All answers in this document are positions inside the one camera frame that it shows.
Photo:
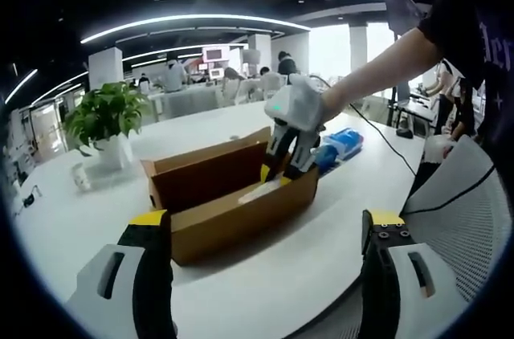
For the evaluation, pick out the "blue soft tissue pack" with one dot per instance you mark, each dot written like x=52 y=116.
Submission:
x=349 y=140

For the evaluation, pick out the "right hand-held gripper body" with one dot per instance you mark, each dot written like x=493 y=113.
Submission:
x=297 y=106

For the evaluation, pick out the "green potted plant white pot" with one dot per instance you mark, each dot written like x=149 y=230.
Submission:
x=104 y=114

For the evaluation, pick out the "black computer mouse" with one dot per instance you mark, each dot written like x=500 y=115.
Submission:
x=405 y=133

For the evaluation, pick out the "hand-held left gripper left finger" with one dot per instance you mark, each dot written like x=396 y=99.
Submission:
x=148 y=274

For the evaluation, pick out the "small white printed carton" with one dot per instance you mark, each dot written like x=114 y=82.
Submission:
x=261 y=193

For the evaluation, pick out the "brown cardboard shoe box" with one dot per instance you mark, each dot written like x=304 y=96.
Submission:
x=241 y=226

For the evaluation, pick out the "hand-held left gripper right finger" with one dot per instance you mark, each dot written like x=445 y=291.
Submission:
x=381 y=274

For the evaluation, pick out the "pink display screen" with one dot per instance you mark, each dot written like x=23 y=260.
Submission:
x=214 y=54

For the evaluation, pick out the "white mesh office chair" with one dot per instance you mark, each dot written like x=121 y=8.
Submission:
x=462 y=234

